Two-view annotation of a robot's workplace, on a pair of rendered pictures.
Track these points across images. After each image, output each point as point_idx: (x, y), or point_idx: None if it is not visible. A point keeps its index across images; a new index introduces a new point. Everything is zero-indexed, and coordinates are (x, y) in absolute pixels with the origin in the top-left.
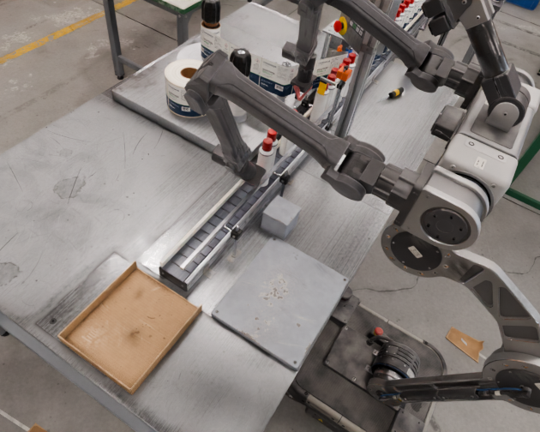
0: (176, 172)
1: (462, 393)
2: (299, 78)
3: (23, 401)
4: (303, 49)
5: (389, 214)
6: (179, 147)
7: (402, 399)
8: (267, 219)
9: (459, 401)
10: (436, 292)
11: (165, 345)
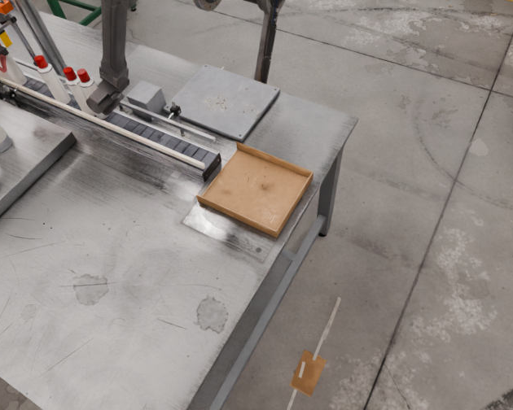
0: (76, 193)
1: (273, 35)
2: None
3: (271, 405)
4: None
5: (139, 44)
6: (35, 197)
7: None
8: (151, 106)
9: None
10: None
11: (270, 166)
